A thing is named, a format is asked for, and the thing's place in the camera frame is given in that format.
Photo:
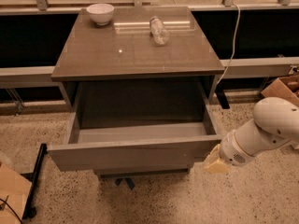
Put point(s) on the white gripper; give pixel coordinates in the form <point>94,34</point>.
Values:
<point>232,151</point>

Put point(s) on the grey top drawer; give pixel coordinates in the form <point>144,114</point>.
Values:
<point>134,126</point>

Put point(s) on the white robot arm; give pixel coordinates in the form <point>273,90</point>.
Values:
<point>274,124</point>

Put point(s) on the grey drawer cabinet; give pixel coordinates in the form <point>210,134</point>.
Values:
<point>125,50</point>

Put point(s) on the cardboard box right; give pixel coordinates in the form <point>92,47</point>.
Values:
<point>284,87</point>

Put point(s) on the cardboard box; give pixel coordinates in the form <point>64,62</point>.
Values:
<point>284,87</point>
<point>14,189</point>

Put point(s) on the white ceramic bowl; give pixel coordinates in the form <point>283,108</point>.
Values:
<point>101,14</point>

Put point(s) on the black metal stand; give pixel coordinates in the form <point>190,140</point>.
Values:
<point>29,210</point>

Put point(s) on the cardboard box left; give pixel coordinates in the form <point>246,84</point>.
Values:
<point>14,189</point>

